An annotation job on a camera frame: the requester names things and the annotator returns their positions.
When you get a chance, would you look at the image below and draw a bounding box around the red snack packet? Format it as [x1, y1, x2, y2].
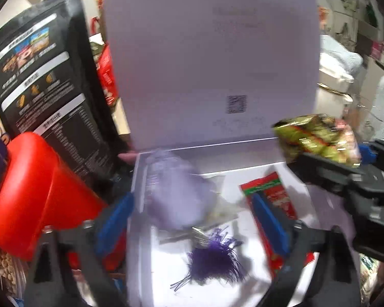
[240, 172, 314, 279]

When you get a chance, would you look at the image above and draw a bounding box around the clear zip bag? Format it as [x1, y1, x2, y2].
[157, 173, 244, 244]

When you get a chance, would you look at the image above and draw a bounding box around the clear plastic jar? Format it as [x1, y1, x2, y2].
[0, 243, 29, 298]

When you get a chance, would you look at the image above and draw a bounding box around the purple tassel sachet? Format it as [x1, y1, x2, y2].
[145, 149, 253, 291]

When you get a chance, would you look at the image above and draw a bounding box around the red plastic container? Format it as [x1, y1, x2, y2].
[0, 132, 108, 261]

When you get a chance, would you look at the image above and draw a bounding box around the green gold snack packet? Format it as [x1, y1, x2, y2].
[272, 113, 362, 167]

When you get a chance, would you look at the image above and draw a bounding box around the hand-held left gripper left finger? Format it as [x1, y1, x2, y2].
[25, 193, 135, 307]

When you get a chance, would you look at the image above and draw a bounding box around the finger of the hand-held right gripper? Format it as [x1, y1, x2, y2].
[288, 153, 365, 199]
[358, 140, 384, 180]

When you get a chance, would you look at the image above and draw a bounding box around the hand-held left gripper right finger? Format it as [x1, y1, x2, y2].
[251, 194, 362, 307]

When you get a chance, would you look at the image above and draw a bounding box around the black snack bag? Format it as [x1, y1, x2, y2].
[0, 0, 122, 186]

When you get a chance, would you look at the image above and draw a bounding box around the cream ceramic pot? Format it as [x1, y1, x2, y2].
[314, 53, 356, 119]

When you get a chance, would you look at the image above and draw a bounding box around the lavender gift box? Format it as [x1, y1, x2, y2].
[102, 0, 356, 307]

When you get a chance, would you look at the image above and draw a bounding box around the red bag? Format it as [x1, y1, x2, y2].
[90, 16, 120, 109]

